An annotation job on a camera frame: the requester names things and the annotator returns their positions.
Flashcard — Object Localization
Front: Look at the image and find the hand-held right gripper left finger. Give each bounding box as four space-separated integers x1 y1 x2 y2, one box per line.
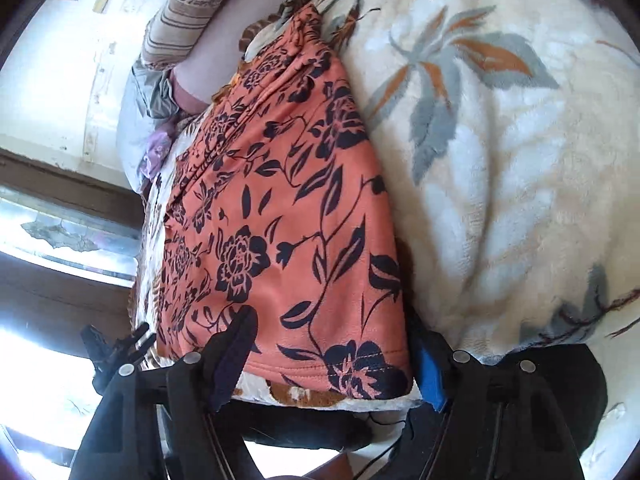
67 305 261 480

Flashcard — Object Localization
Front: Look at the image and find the cream leaf-print blanket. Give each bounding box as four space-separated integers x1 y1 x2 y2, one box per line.
127 0 640 411

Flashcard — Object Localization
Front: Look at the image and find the grey cloth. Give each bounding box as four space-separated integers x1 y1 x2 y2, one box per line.
117 57 178 191

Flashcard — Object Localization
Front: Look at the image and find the thin black cable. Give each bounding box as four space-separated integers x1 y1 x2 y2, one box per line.
350 410 416 480

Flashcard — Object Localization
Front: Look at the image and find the purple cloth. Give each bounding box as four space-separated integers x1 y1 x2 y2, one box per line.
140 127 178 181

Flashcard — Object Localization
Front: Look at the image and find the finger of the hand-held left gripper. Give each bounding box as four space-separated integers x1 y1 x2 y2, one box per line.
107 321 157 367
80 325 113 382

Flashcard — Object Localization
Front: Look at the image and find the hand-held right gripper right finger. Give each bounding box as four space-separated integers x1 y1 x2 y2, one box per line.
407 310 588 480

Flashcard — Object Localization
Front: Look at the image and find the wooden window frame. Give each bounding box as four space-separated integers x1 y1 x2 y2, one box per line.
0 147 146 361

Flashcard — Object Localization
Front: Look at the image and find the striped beige bolster pillow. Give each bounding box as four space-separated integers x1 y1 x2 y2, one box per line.
140 0 261 68

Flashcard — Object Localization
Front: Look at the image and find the orange floral garment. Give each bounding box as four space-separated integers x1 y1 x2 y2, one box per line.
155 2 416 401

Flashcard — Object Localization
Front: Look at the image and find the pink cushion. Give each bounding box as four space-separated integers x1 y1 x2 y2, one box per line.
170 0 301 113

